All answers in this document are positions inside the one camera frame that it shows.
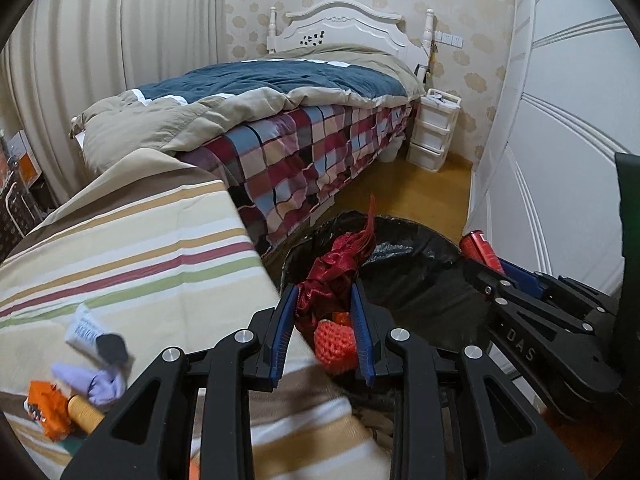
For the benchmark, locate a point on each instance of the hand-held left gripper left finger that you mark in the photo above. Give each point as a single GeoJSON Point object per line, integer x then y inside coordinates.
{"type": "Point", "coordinates": [280, 340]}

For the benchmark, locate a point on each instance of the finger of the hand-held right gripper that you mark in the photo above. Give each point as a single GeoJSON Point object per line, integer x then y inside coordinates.
{"type": "Point", "coordinates": [522, 276]}
{"type": "Point", "coordinates": [487, 287]}

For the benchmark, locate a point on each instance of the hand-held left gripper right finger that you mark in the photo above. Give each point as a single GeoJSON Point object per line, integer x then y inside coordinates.
{"type": "Point", "coordinates": [362, 340]}

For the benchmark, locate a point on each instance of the orange foam fruit net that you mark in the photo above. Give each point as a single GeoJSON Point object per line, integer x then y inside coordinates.
{"type": "Point", "coordinates": [332, 345]}

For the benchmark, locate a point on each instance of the red bottle with black cap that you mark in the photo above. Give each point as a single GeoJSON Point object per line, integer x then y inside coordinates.
{"type": "Point", "coordinates": [475, 247]}

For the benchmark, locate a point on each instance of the trash bin with black bag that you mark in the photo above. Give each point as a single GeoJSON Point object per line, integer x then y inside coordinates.
{"type": "Point", "coordinates": [425, 280]}

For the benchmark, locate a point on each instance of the pale lavender cloth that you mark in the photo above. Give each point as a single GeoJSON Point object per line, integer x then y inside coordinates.
{"type": "Point", "coordinates": [95, 385]}

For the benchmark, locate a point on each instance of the white tube with black cap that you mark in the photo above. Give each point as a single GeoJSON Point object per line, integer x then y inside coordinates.
{"type": "Point", "coordinates": [87, 332]}

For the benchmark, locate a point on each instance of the small yellow container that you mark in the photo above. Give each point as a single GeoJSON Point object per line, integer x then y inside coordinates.
{"type": "Point", "coordinates": [85, 410]}

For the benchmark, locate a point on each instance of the orange patterned wrapper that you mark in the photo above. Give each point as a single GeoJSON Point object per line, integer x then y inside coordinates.
{"type": "Point", "coordinates": [47, 410]}

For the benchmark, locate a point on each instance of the dark green clothing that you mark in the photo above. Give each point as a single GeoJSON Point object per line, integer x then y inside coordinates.
{"type": "Point", "coordinates": [630, 235]}

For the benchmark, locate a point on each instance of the white wardrobe door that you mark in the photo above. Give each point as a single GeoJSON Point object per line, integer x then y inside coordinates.
{"type": "Point", "coordinates": [565, 135]}

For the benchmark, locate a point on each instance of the white plastic drawer unit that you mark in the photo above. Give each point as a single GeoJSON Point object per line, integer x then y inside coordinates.
{"type": "Point", "coordinates": [432, 130]}

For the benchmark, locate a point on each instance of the small white bin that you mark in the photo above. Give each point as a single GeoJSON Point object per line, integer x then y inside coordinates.
{"type": "Point", "coordinates": [392, 149]}

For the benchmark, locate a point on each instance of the plaid bed sheet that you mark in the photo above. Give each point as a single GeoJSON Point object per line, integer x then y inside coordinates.
{"type": "Point", "coordinates": [300, 160]}

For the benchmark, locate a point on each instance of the blue and beige duvet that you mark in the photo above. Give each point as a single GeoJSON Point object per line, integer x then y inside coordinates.
{"type": "Point", "coordinates": [250, 80]}

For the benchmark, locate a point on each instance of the white bed headboard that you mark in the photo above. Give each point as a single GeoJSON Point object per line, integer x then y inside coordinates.
{"type": "Point", "coordinates": [350, 25]}

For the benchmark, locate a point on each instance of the black trolley cart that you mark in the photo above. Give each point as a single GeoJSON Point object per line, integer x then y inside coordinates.
{"type": "Point", "coordinates": [12, 210]}

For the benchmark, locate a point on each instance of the white and orange cardboard box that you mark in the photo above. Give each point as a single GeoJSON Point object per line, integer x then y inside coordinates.
{"type": "Point", "coordinates": [25, 160]}

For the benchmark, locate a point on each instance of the cream curtain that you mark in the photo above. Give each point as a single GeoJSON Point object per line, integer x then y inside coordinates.
{"type": "Point", "coordinates": [100, 60]}

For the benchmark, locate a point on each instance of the wall socket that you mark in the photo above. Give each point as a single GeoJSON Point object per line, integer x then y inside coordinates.
{"type": "Point", "coordinates": [448, 39]}

